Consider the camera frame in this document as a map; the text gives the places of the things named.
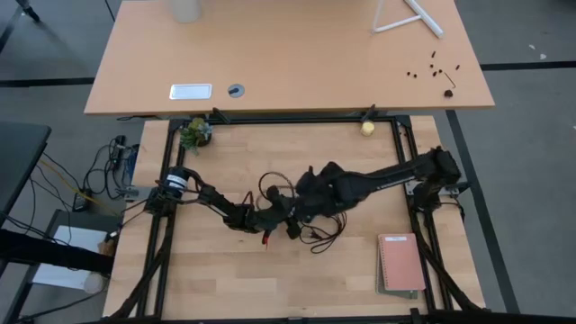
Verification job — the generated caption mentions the tan wooden desk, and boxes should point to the tan wooden desk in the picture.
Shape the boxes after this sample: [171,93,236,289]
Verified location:
[84,0,496,117]

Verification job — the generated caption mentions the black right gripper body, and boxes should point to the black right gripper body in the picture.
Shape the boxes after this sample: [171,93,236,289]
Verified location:
[295,166,343,222]

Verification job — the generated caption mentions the black crossbar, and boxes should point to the black crossbar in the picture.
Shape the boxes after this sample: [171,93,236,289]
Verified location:
[0,227,114,276]

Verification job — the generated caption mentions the black side desk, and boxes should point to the black side desk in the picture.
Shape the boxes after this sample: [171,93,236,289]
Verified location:
[0,121,53,217]

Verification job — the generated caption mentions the clear plastic cup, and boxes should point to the clear plastic cup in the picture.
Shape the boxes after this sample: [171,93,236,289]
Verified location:
[83,273,105,296]

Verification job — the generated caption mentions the white paper sheet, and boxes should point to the white paper sheet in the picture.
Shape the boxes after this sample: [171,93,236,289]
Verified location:
[31,223,112,292]

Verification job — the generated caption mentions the yellow floor cable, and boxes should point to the yellow floor cable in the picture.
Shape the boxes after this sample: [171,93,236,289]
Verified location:
[38,157,118,215]

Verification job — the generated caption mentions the black aluminium table frame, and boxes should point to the black aluminium table frame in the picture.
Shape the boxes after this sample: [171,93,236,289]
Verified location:
[105,114,494,324]

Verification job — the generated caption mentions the black power adapter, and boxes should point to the black power adapter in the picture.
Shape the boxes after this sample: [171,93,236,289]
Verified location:
[71,191,91,212]

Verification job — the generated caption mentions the white cylindrical container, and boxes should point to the white cylindrical container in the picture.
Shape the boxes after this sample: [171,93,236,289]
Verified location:
[166,0,203,24]

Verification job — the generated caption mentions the potted succulent plant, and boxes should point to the potted succulent plant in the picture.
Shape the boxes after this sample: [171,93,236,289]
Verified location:
[178,117,214,157]

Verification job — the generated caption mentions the black lamp power cord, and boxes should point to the black lamp power cord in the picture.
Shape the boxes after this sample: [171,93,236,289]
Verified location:
[296,210,348,256]

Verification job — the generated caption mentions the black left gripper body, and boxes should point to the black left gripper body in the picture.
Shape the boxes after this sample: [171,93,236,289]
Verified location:
[242,204,302,239]

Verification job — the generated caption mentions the pink notebook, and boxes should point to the pink notebook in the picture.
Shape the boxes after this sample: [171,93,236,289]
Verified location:
[376,232,427,293]

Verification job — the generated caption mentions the white rectangular tray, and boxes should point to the white rectangular tray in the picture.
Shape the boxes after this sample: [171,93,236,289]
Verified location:
[168,83,213,101]

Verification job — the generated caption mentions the white round-top stand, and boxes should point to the white round-top stand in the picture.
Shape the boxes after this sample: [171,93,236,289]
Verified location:
[371,0,446,39]

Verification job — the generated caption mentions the black tripod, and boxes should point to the black tripod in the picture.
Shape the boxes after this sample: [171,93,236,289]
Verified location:
[15,0,41,23]

